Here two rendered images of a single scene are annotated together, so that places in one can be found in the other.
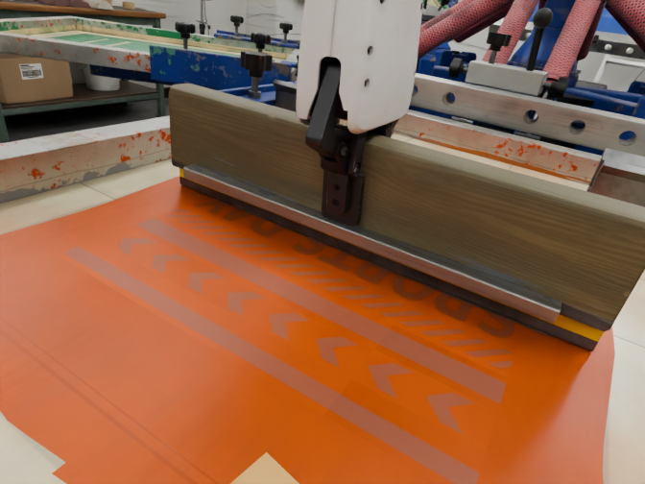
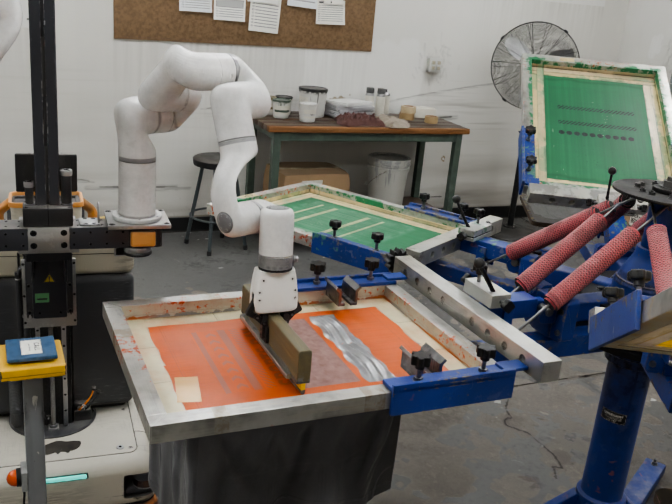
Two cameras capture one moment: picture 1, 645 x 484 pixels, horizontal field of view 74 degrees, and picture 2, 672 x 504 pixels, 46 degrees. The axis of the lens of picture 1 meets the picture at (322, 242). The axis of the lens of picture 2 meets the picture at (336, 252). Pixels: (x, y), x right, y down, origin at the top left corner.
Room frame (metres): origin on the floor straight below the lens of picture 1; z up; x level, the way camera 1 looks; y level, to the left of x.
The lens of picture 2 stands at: (-0.90, -1.11, 1.76)
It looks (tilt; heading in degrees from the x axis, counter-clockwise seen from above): 19 degrees down; 37
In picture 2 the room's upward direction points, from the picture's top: 5 degrees clockwise
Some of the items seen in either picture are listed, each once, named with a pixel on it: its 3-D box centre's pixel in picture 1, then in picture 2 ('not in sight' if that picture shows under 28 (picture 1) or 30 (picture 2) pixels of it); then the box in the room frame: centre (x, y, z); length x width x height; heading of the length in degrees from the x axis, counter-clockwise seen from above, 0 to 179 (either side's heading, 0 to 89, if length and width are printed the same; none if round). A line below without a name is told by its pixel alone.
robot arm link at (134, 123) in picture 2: not in sight; (140, 128); (0.37, 0.52, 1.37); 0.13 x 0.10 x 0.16; 176
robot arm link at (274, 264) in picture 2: not in sight; (278, 259); (0.33, -0.01, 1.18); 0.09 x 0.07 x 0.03; 153
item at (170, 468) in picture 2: not in sight; (168, 452); (0.11, 0.09, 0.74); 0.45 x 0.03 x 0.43; 63
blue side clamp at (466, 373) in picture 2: not in sight; (449, 386); (0.46, -0.40, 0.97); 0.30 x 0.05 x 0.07; 153
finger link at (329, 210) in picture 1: (336, 183); (260, 327); (0.29, 0.00, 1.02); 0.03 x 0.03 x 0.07; 63
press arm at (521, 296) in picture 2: not in sight; (502, 306); (0.87, -0.30, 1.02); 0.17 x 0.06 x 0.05; 153
